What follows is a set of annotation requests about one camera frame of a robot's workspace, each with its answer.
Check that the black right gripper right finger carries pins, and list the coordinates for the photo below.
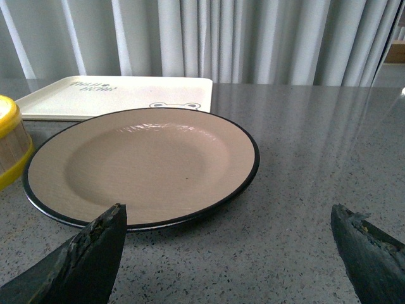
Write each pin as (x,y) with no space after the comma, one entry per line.
(374,260)

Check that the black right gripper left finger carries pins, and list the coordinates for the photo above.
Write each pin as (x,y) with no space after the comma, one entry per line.
(81,270)

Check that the beige plate with black rim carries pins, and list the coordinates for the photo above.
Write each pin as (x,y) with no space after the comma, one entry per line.
(166,165)

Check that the cream bear tray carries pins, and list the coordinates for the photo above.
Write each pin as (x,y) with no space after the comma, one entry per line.
(82,97)

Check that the yellow bamboo steamer basket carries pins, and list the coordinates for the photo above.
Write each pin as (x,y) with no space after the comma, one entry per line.
(16,144)

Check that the grey curtain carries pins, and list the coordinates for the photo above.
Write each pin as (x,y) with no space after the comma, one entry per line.
(327,43)

